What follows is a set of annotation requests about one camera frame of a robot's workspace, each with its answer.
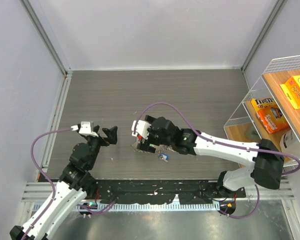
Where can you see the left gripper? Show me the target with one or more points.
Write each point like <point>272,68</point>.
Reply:
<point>111,134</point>

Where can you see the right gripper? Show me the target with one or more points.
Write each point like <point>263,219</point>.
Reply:
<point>145,144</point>

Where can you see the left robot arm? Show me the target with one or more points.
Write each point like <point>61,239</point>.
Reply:
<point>63,199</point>

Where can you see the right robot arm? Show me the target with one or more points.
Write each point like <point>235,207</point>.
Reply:
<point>262,164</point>

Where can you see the yellow m&m box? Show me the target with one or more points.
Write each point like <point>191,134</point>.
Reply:
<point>262,106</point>

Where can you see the orange snack box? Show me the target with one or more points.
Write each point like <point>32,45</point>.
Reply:
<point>274,121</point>

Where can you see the white bottle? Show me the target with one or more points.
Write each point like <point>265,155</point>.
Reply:
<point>289,143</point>

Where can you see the orange cracker box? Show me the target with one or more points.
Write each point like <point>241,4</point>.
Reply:
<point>291,90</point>

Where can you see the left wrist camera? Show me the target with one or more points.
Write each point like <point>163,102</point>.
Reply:
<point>87,129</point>

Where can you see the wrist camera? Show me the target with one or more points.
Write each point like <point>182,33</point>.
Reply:
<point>140,129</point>
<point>87,129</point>

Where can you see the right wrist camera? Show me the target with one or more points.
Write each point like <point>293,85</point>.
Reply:
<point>140,129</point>

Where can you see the white cable duct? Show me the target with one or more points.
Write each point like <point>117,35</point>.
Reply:
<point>172,207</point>

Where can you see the white wire shelf rack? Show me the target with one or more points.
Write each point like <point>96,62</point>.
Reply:
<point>244,126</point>

